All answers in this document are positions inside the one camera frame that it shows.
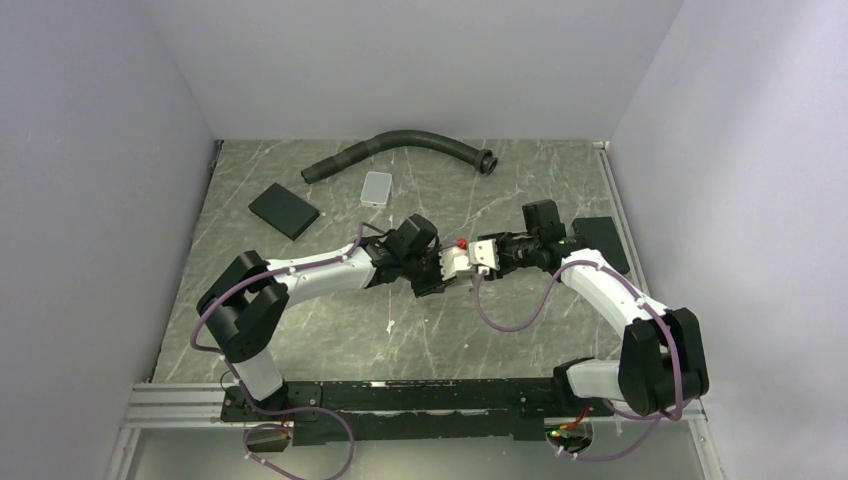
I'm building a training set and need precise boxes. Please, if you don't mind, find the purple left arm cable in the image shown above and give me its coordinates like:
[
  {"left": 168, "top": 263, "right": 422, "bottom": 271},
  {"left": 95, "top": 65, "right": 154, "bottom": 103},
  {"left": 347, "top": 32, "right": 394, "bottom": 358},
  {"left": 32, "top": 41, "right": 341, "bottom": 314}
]
[{"left": 190, "top": 221, "right": 465, "bottom": 359}]

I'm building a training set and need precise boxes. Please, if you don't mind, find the aluminium frame rail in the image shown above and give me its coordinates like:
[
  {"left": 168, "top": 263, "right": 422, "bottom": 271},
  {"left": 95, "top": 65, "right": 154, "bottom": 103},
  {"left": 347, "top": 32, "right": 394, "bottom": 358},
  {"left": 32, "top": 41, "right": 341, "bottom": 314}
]
[{"left": 123, "top": 383, "right": 225, "bottom": 429}]

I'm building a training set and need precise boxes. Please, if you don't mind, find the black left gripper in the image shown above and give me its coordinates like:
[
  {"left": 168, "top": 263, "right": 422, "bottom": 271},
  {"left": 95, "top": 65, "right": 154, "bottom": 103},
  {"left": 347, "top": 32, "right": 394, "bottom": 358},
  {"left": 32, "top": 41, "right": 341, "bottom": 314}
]
[{"left": 402, "top": 245, "right": 458, "bottom": 299}]

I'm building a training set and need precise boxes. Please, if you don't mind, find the black corrugated hose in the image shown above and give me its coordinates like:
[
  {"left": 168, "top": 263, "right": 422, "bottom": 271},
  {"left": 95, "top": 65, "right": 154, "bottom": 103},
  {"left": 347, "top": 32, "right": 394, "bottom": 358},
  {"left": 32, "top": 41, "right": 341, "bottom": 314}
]
[{"left": 301, "top": 129, "right": 499, "bottom": 186}]

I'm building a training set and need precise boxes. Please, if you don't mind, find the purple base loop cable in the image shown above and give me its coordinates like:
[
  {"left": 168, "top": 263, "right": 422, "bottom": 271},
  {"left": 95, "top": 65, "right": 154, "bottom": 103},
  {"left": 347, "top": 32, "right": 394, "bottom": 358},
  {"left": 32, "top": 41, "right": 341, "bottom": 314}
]
[{"left": 242, "top": 400, "right": 360, "bottom": 480}]

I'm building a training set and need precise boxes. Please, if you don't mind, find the black mounting base rail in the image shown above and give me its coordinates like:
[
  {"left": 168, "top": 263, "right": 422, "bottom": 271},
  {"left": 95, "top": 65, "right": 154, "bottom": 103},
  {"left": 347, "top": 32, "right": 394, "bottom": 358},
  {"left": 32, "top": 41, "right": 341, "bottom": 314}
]
[{"left": 220, "top": 378, "right": 612, "bottom": 446}]

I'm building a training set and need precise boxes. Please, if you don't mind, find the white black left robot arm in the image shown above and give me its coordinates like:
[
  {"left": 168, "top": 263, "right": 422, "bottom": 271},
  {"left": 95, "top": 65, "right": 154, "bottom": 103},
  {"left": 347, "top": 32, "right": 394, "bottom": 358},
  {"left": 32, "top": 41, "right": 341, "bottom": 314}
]
[{"left": 196, "top": 214, "right": 445, "bottom": 420}]

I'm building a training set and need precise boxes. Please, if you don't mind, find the black flat rectangular box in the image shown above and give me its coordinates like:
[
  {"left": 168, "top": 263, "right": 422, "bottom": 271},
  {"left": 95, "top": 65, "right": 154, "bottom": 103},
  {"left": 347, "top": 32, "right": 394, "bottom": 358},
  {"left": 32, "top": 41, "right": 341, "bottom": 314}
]
[{"left": 248, "top": 183, "right": 320, "bottom": 241}]

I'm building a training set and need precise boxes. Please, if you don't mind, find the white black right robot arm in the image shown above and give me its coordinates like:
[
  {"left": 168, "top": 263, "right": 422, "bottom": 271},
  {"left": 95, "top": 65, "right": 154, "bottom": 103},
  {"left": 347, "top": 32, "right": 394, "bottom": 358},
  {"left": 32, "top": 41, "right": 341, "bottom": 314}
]
[{"left": 467, "top": 199, "right": 709, "bottom": 420}]

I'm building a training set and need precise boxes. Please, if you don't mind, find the clear white plastic case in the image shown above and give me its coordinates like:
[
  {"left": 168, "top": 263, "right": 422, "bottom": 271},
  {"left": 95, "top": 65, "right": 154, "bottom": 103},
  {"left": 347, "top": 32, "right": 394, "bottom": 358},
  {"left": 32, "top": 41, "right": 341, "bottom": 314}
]
[{"left": 360, "top": 171, "right": 393, "bottom": 209}]

